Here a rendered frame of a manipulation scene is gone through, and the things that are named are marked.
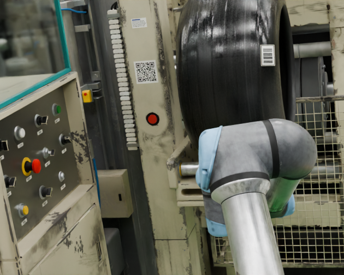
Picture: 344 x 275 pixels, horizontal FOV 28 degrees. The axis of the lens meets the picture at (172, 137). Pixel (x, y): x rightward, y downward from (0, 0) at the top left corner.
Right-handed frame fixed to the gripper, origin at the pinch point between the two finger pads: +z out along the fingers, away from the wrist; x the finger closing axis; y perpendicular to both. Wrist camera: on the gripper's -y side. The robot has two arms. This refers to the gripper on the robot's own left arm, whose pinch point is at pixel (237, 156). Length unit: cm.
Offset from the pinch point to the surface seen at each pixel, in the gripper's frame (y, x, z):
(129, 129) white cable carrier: 5.5, 41.5, 25.4
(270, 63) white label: 25.5, -10.6, 3.9
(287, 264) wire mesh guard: -60, -2, 73
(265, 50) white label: 29.2, -9.4, 4.3
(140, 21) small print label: 41, 32, 20
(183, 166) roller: -6.6, 21.8, 18.6
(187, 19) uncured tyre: 40.0, 13.9, 9.6
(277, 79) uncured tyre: 20.5, -11.7, 7.9
